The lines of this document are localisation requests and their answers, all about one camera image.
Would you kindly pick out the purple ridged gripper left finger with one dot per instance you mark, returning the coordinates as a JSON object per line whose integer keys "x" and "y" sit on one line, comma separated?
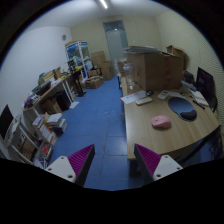
{"x": 75, "y": 167}

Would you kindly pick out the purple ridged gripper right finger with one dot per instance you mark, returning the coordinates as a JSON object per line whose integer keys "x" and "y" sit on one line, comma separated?
{"x": 154, "y": 166}

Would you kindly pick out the pink computer mouse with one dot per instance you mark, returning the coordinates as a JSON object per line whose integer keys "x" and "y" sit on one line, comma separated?
{"x": 161, "y": 122}

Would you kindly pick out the blue mouse pad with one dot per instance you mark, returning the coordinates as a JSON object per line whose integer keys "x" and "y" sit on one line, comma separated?
{"x": 183, "y": 108}

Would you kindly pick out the wooden desk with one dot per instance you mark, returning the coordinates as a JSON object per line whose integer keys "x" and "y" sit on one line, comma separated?
{"x": 175, "y": 126}

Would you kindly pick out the stack of books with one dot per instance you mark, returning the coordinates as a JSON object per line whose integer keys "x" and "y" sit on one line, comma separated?
{"x": 50, "y": 127}

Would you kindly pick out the white remote control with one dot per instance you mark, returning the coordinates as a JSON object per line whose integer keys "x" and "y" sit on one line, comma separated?
{"x": 143, "y": 101}

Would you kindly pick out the white paper sheet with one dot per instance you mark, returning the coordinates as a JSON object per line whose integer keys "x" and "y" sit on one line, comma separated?
{"x": 133, "y": 97}

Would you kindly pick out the white calculator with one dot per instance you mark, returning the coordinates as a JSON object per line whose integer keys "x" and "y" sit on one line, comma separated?
{"x": 163, "y": 95}

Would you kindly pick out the white shelf desk unit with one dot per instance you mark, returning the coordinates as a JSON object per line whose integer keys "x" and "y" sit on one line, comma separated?
{"x": 31, "y": 113}

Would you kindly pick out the black pen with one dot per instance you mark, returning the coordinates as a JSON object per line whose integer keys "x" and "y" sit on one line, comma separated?
{"x": 201, "y": 106}

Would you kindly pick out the black monitor left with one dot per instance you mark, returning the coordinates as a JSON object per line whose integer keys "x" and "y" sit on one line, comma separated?
{"x": 6, "y": 118}

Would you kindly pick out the black monitor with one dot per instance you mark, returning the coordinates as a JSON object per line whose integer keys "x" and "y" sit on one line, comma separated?
{"x": 205, "y": 83}
{"x": 6, "y": 118}

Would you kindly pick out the cardboard box on floor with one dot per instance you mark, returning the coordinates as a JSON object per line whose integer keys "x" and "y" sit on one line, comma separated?
{"x": 94, "y": 82}

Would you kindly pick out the large cardboard box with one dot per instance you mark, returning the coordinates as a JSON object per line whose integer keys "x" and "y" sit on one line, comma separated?
{"x": 155, "y": 70}

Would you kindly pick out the black monitor right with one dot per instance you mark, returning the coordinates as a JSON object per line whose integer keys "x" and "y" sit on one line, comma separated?
{"x": 205, "y": 83}

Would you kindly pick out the clear plastic water jug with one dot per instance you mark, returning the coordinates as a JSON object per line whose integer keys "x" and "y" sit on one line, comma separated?
{"x": 129, "y": 73}

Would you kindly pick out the stacked cardboard boxes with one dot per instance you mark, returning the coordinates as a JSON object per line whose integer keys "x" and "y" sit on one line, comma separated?
{"x": 99, "y": 60}

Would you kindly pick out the blue glass display cabinet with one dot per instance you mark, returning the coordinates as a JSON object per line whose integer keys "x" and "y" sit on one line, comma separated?
{"x": 79, "y": 52}

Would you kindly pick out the grey door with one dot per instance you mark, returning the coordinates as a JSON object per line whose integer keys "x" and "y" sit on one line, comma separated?
{"x": 116, "y": 39}

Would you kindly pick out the ceiling light tube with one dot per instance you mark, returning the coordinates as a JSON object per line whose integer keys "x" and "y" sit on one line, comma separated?
{"x": 104, "y": 4}

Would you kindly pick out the round wall clock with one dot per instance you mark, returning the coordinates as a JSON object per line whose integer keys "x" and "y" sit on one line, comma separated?
{"x": 64, "y": 37}

